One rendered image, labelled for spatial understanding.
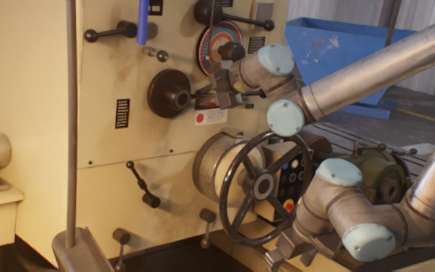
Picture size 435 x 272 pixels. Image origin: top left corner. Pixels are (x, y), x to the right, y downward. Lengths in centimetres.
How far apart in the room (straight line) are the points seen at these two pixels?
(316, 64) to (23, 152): 668
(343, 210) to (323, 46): 712
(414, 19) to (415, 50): 901
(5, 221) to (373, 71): 119
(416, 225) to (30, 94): 112
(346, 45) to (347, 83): 682
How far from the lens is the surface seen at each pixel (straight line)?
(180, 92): 195
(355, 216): 146
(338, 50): 851
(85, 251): 160
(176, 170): 214
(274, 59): 179
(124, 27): 185
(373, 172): 246
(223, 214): 199
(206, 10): 198
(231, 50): 202
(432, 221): 152
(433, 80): 1049
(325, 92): 167
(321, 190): 151
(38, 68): 202
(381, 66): 166
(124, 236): 206
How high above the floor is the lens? 202
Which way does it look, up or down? 17 degrees down
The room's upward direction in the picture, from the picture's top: 7 degrees clockwise
